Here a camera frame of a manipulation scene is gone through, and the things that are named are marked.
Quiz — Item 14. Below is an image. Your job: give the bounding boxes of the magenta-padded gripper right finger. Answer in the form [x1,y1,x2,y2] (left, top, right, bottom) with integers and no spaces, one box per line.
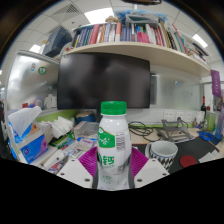
[128,147,170,190]

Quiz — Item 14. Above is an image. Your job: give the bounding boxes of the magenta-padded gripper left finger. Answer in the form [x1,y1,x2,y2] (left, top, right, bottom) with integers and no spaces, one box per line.
[57,146,99,190]

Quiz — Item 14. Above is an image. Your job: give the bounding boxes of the white green-capped drink bottle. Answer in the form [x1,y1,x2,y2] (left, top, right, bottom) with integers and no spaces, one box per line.
[96,100,133,191]

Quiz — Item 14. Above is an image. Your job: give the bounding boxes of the translucent purple water bottle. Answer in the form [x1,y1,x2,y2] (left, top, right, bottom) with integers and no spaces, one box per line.
[214,106,224,141]

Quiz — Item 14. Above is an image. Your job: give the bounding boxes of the black white diamond-pattern mug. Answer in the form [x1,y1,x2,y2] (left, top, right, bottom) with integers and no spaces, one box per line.
[144,140,179,172]

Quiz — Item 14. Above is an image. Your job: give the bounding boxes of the clear plastic box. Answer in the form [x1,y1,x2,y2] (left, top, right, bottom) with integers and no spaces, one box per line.
[73,120,100,140]

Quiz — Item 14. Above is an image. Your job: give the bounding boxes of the grey metal laptop stand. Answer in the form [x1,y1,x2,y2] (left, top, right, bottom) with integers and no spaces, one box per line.
[156,117,196,144]

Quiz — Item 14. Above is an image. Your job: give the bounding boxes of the blue tissue box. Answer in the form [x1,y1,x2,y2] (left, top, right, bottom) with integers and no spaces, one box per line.
[7,105,49,164]

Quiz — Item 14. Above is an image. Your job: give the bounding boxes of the black red-edged desk mat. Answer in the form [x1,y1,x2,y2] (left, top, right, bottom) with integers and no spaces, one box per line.
[131,136,221,168]

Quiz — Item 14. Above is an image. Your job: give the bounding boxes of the small blue box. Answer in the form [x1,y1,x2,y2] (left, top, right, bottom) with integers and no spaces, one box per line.
[74,111,97,125]

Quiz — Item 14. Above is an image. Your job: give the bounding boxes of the white folded paper napkin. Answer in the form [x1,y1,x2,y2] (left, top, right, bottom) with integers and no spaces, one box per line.
[199,151,219,164]

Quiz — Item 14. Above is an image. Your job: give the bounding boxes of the dark wine bottle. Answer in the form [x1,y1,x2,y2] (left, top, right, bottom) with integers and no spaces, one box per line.
[200,96,207,113]

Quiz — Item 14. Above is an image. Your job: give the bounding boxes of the black computer monitor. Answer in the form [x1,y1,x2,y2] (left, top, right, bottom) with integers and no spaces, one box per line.
[56,52,152,111]

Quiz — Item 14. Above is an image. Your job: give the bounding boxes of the purple hanging banner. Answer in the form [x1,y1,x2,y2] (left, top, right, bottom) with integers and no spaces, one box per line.
[210,69,222,99]

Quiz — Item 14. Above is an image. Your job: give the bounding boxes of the ceiling light panels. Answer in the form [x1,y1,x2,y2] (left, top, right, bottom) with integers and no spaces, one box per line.
[29,7,209,54]

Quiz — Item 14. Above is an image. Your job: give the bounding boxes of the black tangled cables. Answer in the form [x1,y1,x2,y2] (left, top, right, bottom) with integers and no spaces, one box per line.
[128,121,158,143]

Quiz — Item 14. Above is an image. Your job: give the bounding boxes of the coiled blue cable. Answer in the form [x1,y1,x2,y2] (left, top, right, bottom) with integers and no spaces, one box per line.
[198,130,215,142]

